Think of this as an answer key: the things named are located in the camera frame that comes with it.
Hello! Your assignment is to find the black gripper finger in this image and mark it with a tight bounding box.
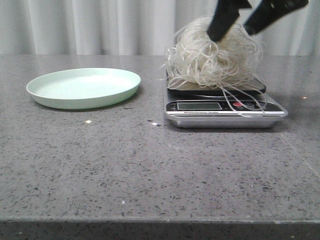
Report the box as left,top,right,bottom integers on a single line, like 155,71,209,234
243,0,309,36
206,0,252,42

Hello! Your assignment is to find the white vermicelli noodle bundle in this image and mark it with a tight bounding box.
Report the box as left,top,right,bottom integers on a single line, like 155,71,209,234
159,15,268,118

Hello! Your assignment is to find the silver black kitchen scale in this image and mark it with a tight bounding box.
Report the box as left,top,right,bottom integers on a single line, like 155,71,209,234
164,76,288,129

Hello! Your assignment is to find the light green round plate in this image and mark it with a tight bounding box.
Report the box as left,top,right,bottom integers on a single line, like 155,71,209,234
26,68,141,110

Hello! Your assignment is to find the white pleated curtain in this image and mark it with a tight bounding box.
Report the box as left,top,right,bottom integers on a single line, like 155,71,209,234
0,0,320,57

